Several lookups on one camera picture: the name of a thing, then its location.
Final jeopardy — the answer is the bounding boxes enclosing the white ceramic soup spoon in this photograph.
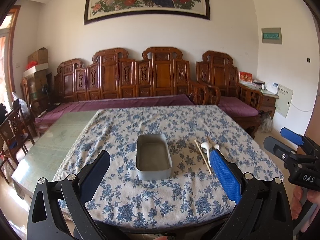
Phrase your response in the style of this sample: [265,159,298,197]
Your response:
[201,142,219,154]

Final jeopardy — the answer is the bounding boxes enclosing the light wooden chopstick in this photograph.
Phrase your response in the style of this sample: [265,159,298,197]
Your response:
[194,139,212,175]

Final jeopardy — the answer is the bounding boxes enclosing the grey metal rectangular tray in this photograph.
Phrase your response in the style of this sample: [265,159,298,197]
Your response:
[136,134,172,181]

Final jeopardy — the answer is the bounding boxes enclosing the person's right hand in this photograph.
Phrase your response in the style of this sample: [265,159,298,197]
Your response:
[291,186,319,219]

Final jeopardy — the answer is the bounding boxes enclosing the wooden side table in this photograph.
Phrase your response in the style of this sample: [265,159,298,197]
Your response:
[239,83,279,119]

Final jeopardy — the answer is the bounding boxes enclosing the carved wooden armchair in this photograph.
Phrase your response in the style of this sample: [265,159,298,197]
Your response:
[196,50,260,137]

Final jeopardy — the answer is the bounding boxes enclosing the purple armchair cushion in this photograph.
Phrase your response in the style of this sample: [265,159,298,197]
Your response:
[218,96,259,118]

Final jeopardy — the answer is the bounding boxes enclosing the white router box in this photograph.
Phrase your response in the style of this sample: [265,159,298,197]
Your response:
[266,82,279,95]

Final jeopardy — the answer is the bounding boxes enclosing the blue floral tablecloth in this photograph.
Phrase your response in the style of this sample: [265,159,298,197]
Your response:
[54,105,283,231]

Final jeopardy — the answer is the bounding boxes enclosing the red gift box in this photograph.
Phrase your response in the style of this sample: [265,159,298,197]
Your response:
[239,71,253,84]

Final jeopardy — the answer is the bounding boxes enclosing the wooden dining chair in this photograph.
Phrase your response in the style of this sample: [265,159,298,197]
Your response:
[1,105,35,171]

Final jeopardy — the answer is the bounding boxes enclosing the carved wooden long sofa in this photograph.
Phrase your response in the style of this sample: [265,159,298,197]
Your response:
[31,47,209,134]

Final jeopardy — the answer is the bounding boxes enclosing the stacked cardboard boxes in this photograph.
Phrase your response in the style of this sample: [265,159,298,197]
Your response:
[21,47,49,103]

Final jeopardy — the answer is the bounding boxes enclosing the wooden framed window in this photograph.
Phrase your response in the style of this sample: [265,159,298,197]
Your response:
[1,5,21,111]

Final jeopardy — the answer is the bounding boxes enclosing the white electrical wall panel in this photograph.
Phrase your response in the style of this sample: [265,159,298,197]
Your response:
[275,85,293,118]

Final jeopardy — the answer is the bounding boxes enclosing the grey wall panel box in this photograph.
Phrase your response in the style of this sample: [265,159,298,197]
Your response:
[261,28,283,44]

